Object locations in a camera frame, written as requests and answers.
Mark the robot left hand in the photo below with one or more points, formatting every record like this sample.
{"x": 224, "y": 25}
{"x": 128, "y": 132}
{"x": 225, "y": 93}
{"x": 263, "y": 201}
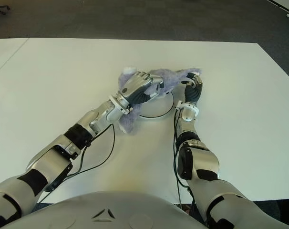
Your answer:
{"x": 137, "y": 88}

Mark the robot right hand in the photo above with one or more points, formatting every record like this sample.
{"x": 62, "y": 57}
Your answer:
{"x": 193, "y": 91}

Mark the white plate black rim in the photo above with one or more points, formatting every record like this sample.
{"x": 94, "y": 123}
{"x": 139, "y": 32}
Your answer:
{"x": 156, "y": 107}

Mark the purple plush doll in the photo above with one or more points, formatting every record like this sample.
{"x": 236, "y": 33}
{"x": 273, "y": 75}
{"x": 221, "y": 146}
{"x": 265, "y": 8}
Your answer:
{"x": 168, "y": 78}

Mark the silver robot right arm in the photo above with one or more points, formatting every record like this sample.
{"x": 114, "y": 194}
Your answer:
{"x": 204, "y": 164}

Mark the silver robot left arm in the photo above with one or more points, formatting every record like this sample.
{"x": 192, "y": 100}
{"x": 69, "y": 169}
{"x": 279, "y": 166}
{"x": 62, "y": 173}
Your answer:
{"x": 58, "y": 152}

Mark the silver robot torso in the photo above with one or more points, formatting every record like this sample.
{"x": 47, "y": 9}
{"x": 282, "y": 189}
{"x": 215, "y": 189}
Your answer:
{"x": 111, "y": 210}

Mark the white board edge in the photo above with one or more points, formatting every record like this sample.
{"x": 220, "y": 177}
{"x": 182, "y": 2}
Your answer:
{"x": 282, "y": 4}

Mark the black office chair base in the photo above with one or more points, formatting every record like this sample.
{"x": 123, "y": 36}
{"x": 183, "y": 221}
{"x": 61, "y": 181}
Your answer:
{"x": 1, "y": 6}

